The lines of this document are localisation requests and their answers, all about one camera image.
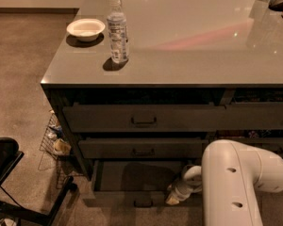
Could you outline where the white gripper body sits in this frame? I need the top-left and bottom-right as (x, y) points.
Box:
(170, 179), (202, 202)

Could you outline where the grey drawer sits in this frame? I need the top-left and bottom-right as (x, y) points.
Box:
(78, 137), (207, 159)
(220, 104), (283, 130)
(232, 137), (283, 158)
(83, 160), (192, 208)
(62, 105), (225, 133)

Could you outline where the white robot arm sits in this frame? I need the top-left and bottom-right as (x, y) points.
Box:
(165, 139), (283, 226)

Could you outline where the dark grey drawer cabinet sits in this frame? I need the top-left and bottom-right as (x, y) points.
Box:
(40, 0), (283, 183)

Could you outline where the clear plastic water bottle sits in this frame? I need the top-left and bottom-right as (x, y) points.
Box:
(107, 0), (129, 64)

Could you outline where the white paper bowl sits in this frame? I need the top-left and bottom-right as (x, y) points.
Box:
(66, 19), (106, 42)

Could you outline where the wire basket with clutter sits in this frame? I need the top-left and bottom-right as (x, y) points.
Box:
(38, 111), (72, 189)

